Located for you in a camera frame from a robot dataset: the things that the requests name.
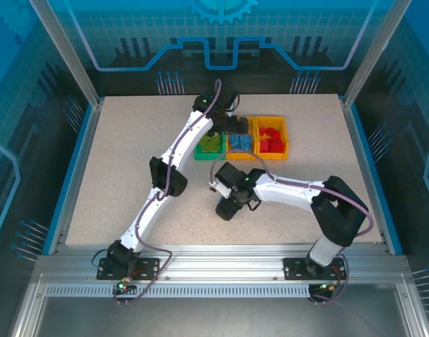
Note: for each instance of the blue lego brick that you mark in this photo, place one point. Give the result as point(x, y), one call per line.
point(246, 143)
point(239, 136)
point(219, 201)
point(234, 143)

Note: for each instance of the yellow-orange plastic bin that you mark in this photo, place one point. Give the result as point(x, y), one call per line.
point(272, 156)
point(240, 156)

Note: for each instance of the green lego brick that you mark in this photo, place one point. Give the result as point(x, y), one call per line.
point(212, 150)
point(216, 142)
point(205, 145)

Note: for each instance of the green plastic bin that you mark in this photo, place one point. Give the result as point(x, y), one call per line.
point(209, 156)

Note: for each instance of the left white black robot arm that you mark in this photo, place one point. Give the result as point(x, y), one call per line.
point(147, 214)

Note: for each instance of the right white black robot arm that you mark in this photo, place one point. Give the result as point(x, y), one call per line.
point(291, 193)

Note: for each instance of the metal tray panel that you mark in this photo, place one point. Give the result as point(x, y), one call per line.
point(217, 316)

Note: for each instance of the black connector with LED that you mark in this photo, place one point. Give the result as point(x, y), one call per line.
point(122, 287)
point(324, 288)

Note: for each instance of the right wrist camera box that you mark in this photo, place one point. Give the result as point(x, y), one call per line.
point(218, 187)

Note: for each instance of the aluminium profile rail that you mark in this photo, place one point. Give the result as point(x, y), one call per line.
point(217, 263)

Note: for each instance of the blue aluminium side rail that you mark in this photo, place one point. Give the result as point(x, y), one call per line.
point(358, 147)
point(85, 147)

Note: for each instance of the aluminium frame post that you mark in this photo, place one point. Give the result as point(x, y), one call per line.
point(66, 52)
point(379, 52)

